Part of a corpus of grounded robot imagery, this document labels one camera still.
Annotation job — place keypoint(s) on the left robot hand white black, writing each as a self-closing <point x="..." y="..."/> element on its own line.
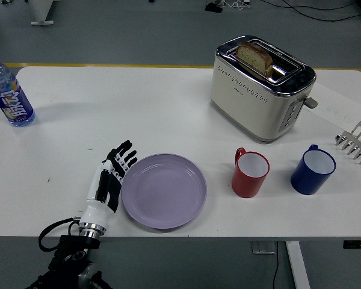
<point x="93" y="210"/>

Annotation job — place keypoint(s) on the purple plate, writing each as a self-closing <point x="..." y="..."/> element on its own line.
<point x="164" y="192"/>

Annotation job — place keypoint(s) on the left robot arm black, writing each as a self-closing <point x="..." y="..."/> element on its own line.
<point x="75" y="259"/>

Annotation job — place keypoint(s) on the blue drink bottle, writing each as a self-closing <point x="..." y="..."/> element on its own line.
<point x="13" y="103"/>

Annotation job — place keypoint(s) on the red mug white inside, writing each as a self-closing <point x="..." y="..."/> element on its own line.
<point x="246" y="186"/>

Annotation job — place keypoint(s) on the grey box under table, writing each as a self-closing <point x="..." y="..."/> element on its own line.
<point x="263" y="247"/>

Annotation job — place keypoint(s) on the cream and chrome toaster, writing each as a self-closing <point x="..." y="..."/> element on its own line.
<point x="243" y="99"/>

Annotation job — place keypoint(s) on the white furniture foot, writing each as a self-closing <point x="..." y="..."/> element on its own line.
<point x="42" y="23"/>

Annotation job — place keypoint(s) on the white table leg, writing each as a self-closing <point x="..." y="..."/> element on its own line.
<point x="298" y="265"/>

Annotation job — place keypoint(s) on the blue mug white inside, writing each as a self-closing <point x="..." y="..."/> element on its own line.
<point x="307" y="180"/>

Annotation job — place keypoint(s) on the bread slice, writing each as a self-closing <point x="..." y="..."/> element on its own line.
<point x="252" y="57"/>

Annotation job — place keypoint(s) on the black power adapter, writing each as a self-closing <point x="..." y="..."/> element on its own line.
<point x="213" y="8"/>

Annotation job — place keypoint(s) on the white paper sheet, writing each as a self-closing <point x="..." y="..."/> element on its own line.
<point x="334" y="102"/>

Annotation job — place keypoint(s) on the black table control panel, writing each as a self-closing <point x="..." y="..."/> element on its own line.
<point x="358" y="244"/>

